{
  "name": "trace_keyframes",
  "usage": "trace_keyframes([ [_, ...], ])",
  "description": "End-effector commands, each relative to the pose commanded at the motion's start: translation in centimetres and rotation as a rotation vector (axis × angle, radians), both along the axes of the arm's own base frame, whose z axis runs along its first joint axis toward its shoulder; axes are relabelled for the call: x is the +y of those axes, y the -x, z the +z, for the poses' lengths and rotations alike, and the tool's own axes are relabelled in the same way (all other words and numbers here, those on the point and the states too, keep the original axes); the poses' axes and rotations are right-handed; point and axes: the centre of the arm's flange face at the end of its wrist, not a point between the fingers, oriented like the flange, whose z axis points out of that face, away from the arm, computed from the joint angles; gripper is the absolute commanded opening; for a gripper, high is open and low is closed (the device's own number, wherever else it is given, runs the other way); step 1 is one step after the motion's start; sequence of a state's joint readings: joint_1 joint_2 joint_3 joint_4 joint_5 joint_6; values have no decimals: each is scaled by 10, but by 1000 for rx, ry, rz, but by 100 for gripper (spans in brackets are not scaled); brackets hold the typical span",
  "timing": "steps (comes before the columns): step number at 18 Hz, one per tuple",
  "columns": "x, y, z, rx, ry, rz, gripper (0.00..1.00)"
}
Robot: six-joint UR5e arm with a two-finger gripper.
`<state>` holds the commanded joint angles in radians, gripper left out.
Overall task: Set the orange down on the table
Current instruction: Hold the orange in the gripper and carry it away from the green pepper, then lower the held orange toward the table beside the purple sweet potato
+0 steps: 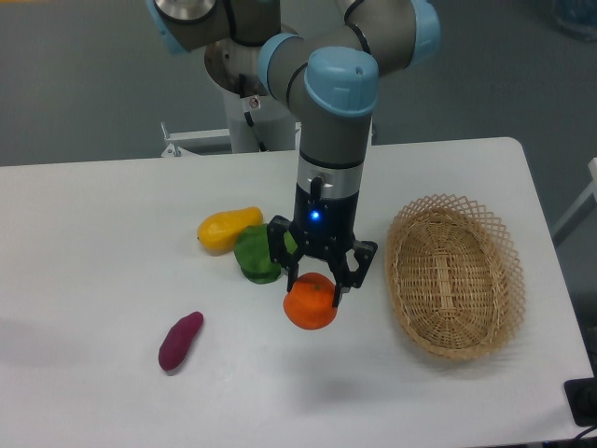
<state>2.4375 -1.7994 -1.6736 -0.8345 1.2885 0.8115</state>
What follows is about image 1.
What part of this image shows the woven wicker basket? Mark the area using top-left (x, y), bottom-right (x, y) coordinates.
top-left (385, 194), bottom-right (526, 361)

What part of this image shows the purple sweet potato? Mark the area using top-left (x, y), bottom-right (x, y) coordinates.
top-left (158, 311), bottom-right (204, 372)

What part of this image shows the yellow mango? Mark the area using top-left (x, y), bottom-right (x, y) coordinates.
top-left (197, 206), bottom-right (263, 254)

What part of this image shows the green bell pepper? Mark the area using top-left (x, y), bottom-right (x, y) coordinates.
top-left (233, 224), bottom-right (285, 285)

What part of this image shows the blue object top right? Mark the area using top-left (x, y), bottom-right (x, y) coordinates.
top-left (549, 0), bottom-right (596, 43)

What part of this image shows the orange fruit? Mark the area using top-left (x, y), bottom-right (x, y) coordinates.
top-left (283, 273), bottom-right (337, 330)

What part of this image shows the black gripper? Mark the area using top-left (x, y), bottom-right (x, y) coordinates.
top-left (267, 186), bottom-right (378, 308)

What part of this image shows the black device at edge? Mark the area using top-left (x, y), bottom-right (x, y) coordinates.
top-left (563, 378), bottom-right (596, 427)

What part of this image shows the white frame at right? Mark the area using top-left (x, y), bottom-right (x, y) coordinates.
top-left (550, 158), bottom-right (596, 247)

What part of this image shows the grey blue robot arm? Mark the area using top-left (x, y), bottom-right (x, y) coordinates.
top-left (146, 1), bottom-right (441, 302)

